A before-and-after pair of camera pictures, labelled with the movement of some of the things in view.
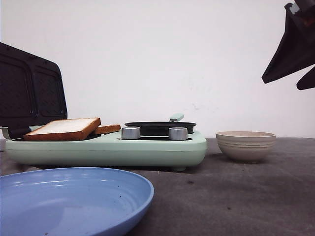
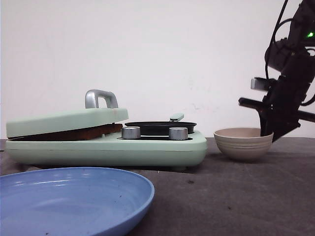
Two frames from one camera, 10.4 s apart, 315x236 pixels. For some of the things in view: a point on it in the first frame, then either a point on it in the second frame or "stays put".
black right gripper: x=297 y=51 -> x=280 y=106
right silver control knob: x=177 y=133 stays put
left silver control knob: x=130 y=132 stays put
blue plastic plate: x=71 y=201 stays put
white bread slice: x=66 y=130 -> x=94 y=133
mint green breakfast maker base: x=110 y=150 stays put
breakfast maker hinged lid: x=32 y=91 -> x=91 y=116
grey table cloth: x=274 y=195 stays put
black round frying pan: x=162 y=128 stays put
